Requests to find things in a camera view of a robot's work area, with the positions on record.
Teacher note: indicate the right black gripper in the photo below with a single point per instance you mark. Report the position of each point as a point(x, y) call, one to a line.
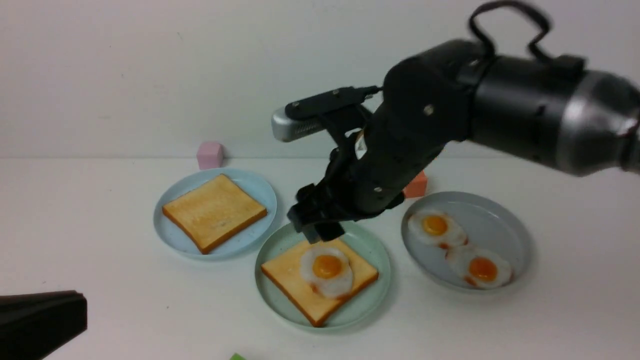
point(366, 175)

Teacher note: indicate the fried egg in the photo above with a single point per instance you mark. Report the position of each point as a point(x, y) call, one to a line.
point(327, 271)
point(479, 267)
point(437, 229)

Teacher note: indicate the toast slice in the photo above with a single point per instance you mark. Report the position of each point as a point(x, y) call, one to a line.
point(283, 271)
point(214, 212)

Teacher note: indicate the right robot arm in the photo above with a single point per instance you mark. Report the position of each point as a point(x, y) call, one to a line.
point(556, 113)

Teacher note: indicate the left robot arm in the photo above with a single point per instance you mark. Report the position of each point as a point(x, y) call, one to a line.
point(32, 326)

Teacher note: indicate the mint green plate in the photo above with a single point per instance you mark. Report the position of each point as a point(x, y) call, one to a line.
point(357, 309)

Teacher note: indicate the light blue plate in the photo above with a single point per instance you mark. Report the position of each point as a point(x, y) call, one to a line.
point(246, 240)

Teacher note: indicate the orange cube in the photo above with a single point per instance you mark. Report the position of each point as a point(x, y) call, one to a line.
point(417, 188)

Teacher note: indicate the pink cube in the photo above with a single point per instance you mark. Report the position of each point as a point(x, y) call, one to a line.
point(210, 155)

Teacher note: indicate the grey plate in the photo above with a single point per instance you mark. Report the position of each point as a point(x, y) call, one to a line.
point(488, 225)

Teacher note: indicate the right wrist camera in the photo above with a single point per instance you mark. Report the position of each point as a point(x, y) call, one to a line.
point(310, 117)

